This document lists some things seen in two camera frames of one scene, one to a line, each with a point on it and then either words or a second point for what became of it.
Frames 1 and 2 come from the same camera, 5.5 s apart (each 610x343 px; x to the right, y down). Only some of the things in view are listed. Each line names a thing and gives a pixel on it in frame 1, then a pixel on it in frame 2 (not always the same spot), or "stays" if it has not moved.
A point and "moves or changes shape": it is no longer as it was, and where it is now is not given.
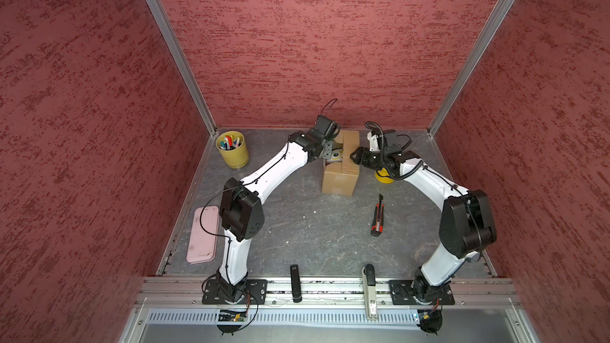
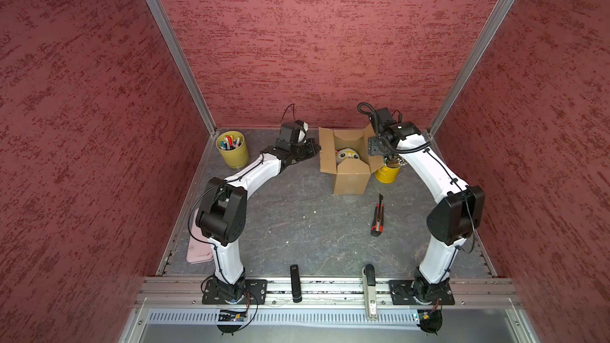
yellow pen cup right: x=384 y=176 stays
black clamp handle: x=297 y=294 stays
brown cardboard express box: x=340 y=174 moves or changes shape
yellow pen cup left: x=233 y=148 stays
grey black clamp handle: x=369 y=283 stays
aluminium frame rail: x=166 y=293 stays
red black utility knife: x=377 y=225 stays
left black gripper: x=327 y=153 to x=312 y=152
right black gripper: x=362 y=157 to x=373 y=147
